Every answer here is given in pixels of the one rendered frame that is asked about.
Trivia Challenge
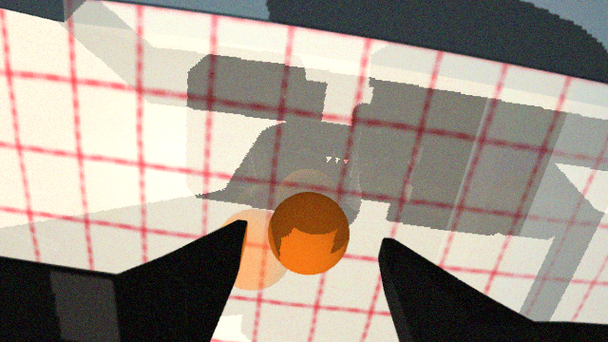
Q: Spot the low clear wall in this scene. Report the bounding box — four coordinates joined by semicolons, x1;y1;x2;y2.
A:
0;0;608;324

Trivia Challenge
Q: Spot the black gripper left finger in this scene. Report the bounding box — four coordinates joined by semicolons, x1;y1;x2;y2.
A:
0;219;247;342

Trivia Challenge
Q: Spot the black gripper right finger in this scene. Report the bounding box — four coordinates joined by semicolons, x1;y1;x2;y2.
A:
378;237;608;342

